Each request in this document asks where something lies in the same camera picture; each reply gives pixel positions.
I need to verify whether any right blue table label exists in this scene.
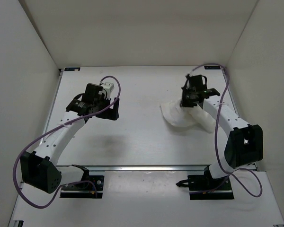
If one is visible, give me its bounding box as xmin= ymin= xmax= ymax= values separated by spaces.
xmin=204 ymin=66 xmax=221 ymax=70

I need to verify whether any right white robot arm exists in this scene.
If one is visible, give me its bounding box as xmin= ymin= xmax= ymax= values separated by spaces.
xmin=180 ymin=75 xmax=263 ymax=189

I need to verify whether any left blue table label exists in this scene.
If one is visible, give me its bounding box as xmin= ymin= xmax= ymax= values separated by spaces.
xmin=64 ymin=67 xmax=80 ymax=71

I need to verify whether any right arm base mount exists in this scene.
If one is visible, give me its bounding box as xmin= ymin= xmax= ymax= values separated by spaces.
xmin=176 ymin=167 xmax=234 ymax=201

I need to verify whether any white pleated skirt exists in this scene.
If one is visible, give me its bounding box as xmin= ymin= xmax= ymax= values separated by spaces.
xmin=160 ymin=100 xmax=216 ymax=133

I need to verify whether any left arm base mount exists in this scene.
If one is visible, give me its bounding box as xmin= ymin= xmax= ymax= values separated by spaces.
xmin=60 ymin=165 xmax=105 ymax=199

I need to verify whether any purple cable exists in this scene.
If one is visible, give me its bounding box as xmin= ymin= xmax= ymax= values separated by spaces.
xmin=13 ymin=75 xmax=122 ymax=209
xmin=191 ymin=63 xmax=263 ymax=197

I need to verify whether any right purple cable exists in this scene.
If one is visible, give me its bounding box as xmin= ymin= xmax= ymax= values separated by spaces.
xmin=191 ymin=63 xmax=263 ymax=197

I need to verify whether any blue table label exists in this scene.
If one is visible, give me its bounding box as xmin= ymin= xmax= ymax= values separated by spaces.
xmin=64 ymin=67 xmax=80 ymax=71
xmin=204 ymin=66 xmax=221 ymax=70

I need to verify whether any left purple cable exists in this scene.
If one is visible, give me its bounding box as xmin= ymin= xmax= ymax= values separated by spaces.
xmin=13 ymin=75 xmax=122 ymax=209

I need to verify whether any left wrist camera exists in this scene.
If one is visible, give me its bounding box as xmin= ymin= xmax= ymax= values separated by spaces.
xmin=100 ymin=82 xmax=115 ymax=93

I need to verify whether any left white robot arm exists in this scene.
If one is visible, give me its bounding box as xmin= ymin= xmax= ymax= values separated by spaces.
xmin=20 ymin=82 xmax=119 ymax=193

